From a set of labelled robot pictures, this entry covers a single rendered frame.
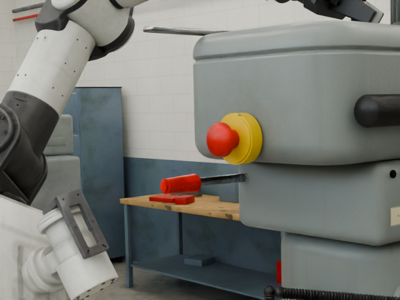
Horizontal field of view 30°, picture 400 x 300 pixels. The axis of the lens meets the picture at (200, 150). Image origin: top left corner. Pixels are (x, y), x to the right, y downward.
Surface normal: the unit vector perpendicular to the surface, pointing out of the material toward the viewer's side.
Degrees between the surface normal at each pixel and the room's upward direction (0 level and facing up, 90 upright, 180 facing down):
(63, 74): 91
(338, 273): 90
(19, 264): 59
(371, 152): 117
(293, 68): 90
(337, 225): 90
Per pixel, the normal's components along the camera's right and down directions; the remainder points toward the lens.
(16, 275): 0.73, -0.51
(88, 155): 0.66, 0.04
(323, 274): -0.75, 0.06
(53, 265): -0.51, 0.06
